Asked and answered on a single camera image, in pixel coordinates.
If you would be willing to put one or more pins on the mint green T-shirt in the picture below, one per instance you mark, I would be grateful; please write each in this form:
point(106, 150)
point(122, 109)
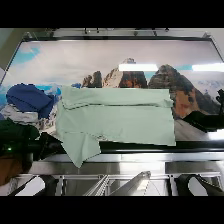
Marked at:
point(116, 120)

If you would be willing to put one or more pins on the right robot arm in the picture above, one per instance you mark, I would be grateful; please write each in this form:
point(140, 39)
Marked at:
point(203, 121)

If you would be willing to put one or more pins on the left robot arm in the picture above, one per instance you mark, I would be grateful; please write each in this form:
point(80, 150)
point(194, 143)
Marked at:
point(40, 146)

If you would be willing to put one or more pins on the blue garment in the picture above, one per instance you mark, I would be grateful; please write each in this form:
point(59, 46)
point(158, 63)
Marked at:
point(30, 98)

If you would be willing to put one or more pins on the grey garment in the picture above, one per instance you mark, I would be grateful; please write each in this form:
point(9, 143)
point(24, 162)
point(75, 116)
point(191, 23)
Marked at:
point(18, 115)

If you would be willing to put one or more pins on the dark green garment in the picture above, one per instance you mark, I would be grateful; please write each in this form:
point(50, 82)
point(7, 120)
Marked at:
point(16, 128)

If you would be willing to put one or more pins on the silver frame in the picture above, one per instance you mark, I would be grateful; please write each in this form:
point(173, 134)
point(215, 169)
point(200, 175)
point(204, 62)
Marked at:
point(133, 166)

